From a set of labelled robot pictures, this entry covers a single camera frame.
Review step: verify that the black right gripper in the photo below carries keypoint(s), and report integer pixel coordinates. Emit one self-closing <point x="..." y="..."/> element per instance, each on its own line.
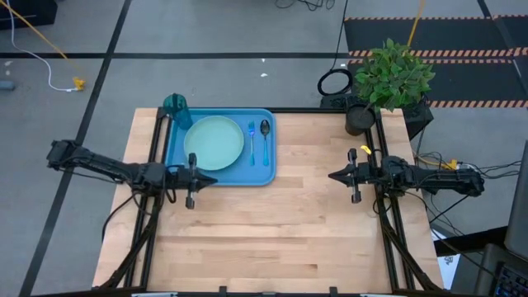
<point x="367" y="173"/>

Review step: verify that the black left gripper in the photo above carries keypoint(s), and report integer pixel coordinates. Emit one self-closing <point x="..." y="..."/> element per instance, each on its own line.
<point x="181" y="178"/>

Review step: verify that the light green plate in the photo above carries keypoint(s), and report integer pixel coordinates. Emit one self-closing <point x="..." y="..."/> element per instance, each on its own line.
<point x="213" y="142"/>

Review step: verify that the blue iridescent fork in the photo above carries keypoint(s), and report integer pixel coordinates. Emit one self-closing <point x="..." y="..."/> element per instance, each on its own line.
<point x="251" y="144"/>

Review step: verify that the teal translucent cup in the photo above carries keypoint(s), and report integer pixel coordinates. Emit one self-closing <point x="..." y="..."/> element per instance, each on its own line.
<point x="178" y="109"/>

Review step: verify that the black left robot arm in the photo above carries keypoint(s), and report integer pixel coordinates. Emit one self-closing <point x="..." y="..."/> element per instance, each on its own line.
<point x="103" y="167"/>

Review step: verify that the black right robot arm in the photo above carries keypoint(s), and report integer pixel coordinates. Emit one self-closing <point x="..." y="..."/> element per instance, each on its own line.
<point x="437" y="177"/>

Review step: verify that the blue plastic tray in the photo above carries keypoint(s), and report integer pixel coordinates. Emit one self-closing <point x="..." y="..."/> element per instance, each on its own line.
<point x="247" y="175"/>

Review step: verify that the yellow tag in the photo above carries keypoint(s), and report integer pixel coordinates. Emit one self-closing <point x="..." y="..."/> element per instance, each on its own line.
<point x="366" y="149"/>

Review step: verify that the green plant in black pot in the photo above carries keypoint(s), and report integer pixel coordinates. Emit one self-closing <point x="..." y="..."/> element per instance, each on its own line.
<point x="392" y="78"/>

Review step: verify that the black table clamp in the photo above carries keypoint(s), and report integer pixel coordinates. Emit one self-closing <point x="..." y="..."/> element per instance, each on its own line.
<point x="222" y="291"/>
<point x="333" y="291"/>

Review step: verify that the white paper sheet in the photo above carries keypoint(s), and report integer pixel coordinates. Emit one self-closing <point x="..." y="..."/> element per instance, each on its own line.
<point x="447" y="264"/>

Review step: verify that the black hazard-striped floor mat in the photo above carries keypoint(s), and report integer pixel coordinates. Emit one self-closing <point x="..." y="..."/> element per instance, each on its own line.
<point x="462" y="78"/>

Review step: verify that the grey monitor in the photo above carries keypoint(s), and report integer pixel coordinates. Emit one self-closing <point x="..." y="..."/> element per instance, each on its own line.
<point x="519" y="206"/>

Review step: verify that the backlit keyboard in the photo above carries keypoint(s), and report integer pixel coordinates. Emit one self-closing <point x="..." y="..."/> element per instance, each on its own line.
<point x="511" y="284"/>

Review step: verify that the black cabinet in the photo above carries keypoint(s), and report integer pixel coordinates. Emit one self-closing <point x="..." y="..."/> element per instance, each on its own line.
<point x="24" y="12"/>

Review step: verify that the black aluminium frame side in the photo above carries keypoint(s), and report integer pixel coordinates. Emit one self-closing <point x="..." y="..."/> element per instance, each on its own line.
<point x="142" y="235"/>
<point x="396" y="235"/>

